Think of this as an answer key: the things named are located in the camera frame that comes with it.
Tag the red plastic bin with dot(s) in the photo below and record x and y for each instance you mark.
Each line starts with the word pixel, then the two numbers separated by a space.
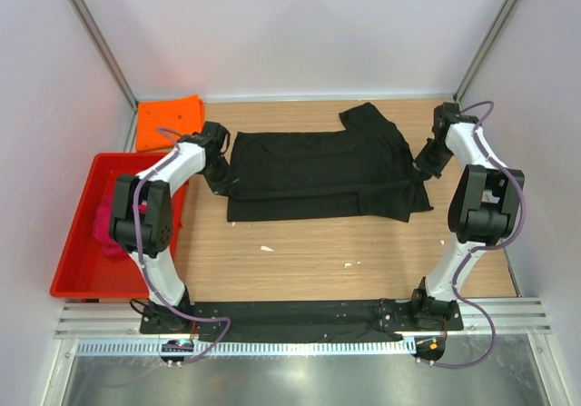
pixel 84 271

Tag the black t shirt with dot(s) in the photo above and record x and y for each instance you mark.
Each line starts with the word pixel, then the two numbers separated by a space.
pixel 366 168

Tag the left aluminium corner post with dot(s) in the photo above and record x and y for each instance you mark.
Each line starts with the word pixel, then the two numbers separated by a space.
pixel 95 34

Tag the crumpled pink t shirt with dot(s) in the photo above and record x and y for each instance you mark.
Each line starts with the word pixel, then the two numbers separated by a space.
pixel 110 248

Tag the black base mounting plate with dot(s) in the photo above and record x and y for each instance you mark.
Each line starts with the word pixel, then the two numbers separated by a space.
pixel 260 319

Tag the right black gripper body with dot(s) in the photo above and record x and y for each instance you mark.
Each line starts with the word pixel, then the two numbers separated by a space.
pixel 439 158

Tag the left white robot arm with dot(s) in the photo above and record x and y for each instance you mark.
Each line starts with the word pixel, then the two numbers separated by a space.
pixel 141 220

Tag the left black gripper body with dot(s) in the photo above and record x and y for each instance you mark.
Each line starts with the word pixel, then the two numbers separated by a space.
pixel 220 176

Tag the aluminium corner post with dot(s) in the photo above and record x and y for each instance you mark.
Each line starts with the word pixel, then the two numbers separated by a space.
pixel 95 34
pixel 485 48

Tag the folded orange t shirt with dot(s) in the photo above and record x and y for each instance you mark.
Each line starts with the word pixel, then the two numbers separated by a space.
pixel 184 116

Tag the slotted white cable duct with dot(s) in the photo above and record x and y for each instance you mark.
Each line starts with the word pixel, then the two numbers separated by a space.
pixel 180 347

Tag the right aluminium corner post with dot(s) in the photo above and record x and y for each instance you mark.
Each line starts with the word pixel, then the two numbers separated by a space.
pixel 485 48

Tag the aluminium rail profile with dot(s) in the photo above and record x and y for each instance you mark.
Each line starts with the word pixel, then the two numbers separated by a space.
pixel 82 320

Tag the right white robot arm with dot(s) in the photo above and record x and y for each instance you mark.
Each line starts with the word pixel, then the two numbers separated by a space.
pixel 485 214

